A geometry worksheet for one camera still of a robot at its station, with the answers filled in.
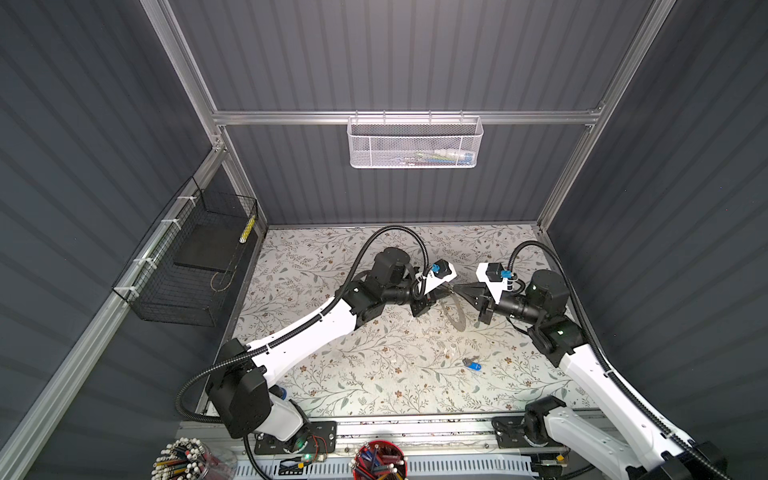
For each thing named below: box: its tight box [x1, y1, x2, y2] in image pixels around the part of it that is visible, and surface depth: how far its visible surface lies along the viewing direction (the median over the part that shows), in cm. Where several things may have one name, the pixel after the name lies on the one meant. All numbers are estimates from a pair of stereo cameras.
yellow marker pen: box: [239, 215, 256, 244], surface depth 83 cm
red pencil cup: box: [352, 440, 408, 480], surface depth 61 cm
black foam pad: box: [173, 224, 240, 272], surface depth 78 cm
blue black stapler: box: [269, 384, 287, 400], surface depth 82 cm
